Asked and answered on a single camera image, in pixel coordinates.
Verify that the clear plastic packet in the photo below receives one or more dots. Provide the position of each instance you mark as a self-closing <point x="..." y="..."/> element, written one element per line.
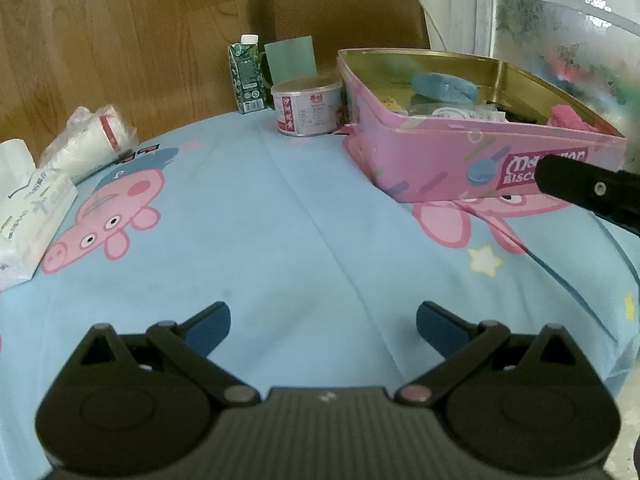
<point x="475" y="114"/>

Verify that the wooden board panel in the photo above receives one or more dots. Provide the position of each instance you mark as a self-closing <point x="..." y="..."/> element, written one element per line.
<point x="125" y="35"/>

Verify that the blue printed bed sheet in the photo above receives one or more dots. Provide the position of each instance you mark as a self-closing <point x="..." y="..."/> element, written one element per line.
<point x="275" y="235"/>

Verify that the pink biscuit tin box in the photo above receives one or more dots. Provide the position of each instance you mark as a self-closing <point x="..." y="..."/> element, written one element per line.
<point x="425" y="155"/>

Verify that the open white labelled can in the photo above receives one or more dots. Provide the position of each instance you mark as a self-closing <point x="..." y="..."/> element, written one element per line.
<point x="305" y="110"/>

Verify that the brown mesh chair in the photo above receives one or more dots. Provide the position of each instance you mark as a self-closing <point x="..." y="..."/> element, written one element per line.
<point x="350" y="15"/>

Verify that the white tissue pack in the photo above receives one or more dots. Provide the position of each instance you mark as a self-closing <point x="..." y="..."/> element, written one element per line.
<point x="30" y="220"/>

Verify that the frosted glass window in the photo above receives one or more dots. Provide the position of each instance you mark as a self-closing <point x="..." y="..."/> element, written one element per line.
<point x="550" y="20"/>

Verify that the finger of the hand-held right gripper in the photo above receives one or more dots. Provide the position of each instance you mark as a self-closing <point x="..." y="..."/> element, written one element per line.
<point x="575" y="182"/>

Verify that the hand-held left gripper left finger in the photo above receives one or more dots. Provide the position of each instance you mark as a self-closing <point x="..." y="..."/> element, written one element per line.
<point x="212" y="322"/>

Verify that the plastic bag of paper cups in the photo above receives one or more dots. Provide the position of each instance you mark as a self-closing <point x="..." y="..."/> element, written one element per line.
<point x="85" y="145"/>

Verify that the teal card box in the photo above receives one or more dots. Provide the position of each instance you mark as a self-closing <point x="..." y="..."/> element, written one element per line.
<point x="290" y="57"/>

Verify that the pink soft cloth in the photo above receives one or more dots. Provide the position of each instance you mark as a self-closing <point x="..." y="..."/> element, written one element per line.
<point x="570" y="117"/>

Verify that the green drink carton white cap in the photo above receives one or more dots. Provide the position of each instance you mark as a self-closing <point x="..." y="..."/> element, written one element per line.
<point x="246" y="75"/>

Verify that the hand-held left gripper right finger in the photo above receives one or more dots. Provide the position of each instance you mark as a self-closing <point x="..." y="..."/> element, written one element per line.
<point x="435" y="322"/>

